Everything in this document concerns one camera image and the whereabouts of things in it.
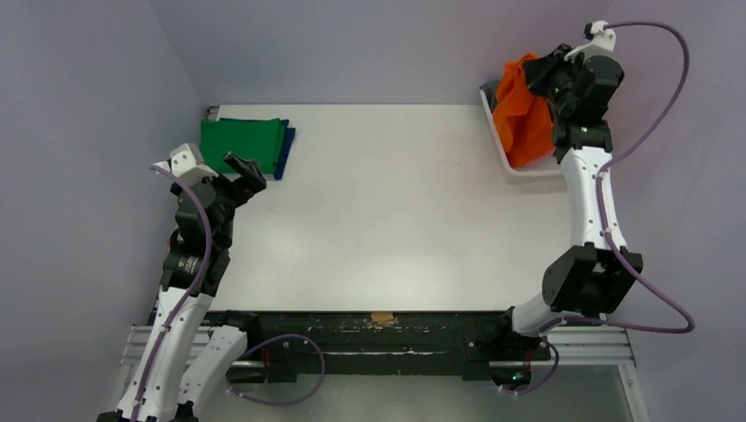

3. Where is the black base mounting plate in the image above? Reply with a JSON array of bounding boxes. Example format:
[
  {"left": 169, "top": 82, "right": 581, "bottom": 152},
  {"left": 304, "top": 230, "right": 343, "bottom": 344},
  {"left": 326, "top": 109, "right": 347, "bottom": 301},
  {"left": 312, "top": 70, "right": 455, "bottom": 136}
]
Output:
[{"left": 188, "top": 310, "right": 550, "bottom": 388}]

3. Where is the folded green t shirt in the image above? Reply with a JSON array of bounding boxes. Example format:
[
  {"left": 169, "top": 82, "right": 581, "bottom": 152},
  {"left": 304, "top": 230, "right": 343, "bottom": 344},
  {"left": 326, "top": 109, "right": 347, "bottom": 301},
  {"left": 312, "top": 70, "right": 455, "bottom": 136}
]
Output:
[{"left": 199, "top": 119, "right": 288, "bottom": 174}]

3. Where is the brown tape piece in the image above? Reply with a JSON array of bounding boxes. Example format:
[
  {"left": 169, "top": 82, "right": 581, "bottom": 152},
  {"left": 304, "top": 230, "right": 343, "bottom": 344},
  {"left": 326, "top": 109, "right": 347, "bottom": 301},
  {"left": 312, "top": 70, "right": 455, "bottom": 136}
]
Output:
[{"left": 370, "top": 311, "right": 396, "bottom": 325}]

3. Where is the folded blue t shirt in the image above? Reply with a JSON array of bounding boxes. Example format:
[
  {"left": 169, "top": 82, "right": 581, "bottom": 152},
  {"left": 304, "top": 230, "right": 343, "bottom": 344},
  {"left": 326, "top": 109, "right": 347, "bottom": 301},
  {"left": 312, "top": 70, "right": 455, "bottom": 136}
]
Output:
[{"left": 238, "top": 119, "right": 296, "bottom": 180}]

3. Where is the white plastic basket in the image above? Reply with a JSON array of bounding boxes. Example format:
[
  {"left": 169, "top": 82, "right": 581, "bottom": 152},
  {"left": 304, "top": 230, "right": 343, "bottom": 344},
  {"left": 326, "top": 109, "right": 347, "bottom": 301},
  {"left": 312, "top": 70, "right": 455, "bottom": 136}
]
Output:
[{"left": 479, "top": 87, "right": 563, "bottom": 184}]

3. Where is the orange t shirt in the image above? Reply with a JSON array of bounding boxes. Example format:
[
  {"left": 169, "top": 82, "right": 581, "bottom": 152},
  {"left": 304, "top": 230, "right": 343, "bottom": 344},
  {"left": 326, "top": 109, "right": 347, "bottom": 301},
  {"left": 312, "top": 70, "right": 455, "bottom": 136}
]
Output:
[{"left": 492, "top": 53, "right": 554, "bottom": 169}]

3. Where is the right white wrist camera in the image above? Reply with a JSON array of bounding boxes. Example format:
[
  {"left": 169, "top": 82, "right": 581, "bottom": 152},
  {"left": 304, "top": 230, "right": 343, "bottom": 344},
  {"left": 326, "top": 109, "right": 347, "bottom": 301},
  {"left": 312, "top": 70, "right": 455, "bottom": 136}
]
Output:
[{"left": 564, "top": 20, "right": 617, "bottom": 62}]

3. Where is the dark grey t shirt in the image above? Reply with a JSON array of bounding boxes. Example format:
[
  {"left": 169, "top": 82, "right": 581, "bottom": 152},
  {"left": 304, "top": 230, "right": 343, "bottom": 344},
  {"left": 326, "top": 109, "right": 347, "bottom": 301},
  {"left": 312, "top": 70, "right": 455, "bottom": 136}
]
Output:
[{"left": 480, "top": 81, "right": 499, "bottom": 113}]

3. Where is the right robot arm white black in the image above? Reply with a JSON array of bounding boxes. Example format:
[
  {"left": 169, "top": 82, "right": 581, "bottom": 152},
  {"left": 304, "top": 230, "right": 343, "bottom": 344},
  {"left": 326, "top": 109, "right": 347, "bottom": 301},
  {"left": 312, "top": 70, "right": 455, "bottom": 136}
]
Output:
[{"left": 494, "top": 44, "right": 643, "bottom": 358}]

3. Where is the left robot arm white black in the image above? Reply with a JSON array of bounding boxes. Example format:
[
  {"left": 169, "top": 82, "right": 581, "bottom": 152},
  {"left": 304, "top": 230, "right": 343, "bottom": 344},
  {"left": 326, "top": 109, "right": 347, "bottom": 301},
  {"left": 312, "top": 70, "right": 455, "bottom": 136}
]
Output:
[{"left": 97, "top": 144, "right": 267, "bottom": 421}]

